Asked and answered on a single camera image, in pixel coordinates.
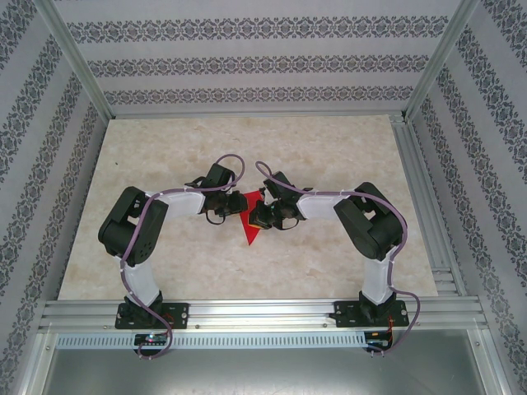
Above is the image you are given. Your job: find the grey metal sheet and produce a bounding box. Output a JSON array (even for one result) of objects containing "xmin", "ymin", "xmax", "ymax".
[{"xmin": 40, "ymin": 347, "xmax": 495, "ymax": 395}]

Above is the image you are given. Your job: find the long aluminium mounting rail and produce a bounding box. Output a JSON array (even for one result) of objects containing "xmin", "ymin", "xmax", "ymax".
[{"xmin": 39, "ymin": 298, "xmax": 491, "ymax": 331}]

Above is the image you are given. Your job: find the slotted grey cable duct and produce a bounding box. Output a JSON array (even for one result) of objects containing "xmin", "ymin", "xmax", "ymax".
[{"xmin": 55, "ymin": 332, "xmax": 367, "ymax": 349}]

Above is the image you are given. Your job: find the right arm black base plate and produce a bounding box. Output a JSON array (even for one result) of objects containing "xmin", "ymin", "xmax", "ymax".
[{"xmin": 333, "ymin": 300, "xmax": 409, "ymax": 329}]

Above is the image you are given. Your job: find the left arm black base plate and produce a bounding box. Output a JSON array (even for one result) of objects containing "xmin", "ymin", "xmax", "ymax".
[{"xmin": 114, "ymin": 302, "xmax": 190, "ymax": 330}]

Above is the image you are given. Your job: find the aluminium side rail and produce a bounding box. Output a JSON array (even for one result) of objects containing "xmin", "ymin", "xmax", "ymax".
[{"xmin": 390, "ymin": 114, "xmax": 469, "ymax": 297}]

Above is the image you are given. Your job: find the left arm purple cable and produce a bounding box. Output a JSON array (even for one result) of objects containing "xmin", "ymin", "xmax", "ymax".
[{"xmin": 119, "ymin": 153, "xmax": 247, "ymax": 362}]

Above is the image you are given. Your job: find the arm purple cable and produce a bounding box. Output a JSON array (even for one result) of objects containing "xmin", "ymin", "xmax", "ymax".
[
  {"xmin": 254, "ymin": 160, "xmax": 422, "ymax": 358},
  {"xmin": 119, "ymin": 153, "xmax": 247, "ymax": 362}
]

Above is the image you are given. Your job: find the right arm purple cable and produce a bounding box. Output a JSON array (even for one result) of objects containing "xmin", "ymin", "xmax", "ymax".
[{"xmin": 254, "ymin": 160, "xmax": 422, "ymax": 358}]

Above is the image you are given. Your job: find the aluminium frame post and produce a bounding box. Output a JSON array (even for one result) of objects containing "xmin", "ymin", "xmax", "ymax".
[
  {"xmin": 401, "ymin": 0, "xmax": 485, "ymax": 123},
  {"xmin": 35, "ymin": 0, "xmax": 114, "ymax": 121}
]

